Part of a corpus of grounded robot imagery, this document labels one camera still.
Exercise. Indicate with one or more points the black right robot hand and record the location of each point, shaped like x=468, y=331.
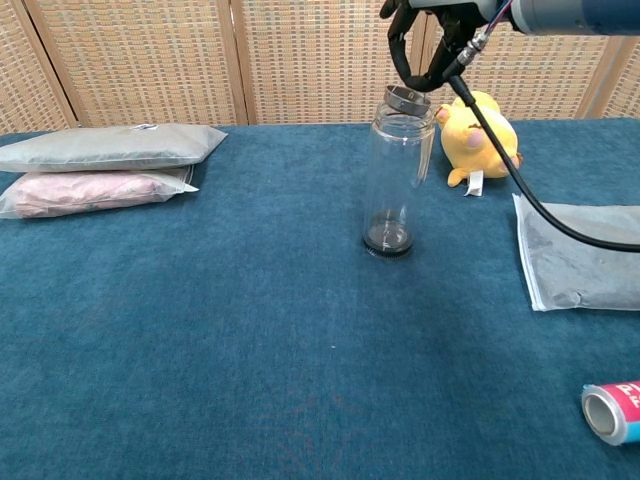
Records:
x=425, y=45

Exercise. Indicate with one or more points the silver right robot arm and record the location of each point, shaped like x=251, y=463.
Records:
x=565, y=12

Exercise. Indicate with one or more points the yellow plush toy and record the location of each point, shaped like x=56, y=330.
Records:
x=480, y=145

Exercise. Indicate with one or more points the metal strainer lid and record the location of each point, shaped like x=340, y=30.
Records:
x=406, y=99

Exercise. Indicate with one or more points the red and blue can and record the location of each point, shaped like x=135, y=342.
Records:
x=612, y=412

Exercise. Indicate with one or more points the woven folding screen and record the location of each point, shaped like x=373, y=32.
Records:
x=200, y=60

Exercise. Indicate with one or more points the transparent plastic bottle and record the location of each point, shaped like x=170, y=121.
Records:
x=397, y=180

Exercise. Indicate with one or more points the pink packaged cloth bag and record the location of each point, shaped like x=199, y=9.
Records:
x=85, y=195

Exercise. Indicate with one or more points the dark grey packaged cloth bag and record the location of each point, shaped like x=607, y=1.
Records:
x=575, y=270

